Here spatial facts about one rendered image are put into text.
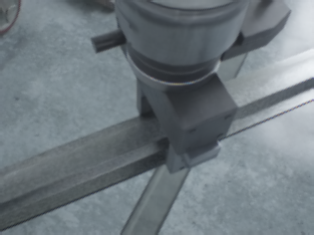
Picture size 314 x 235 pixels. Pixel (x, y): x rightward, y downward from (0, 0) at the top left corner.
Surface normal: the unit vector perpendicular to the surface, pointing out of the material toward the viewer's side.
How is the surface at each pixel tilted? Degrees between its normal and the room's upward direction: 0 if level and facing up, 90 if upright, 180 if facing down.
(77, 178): 75
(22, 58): 0
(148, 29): 90
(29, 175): 0
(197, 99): 0
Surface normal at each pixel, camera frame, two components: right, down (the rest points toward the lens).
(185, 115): 0.04, -0.47
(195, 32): 0.17, 0.87
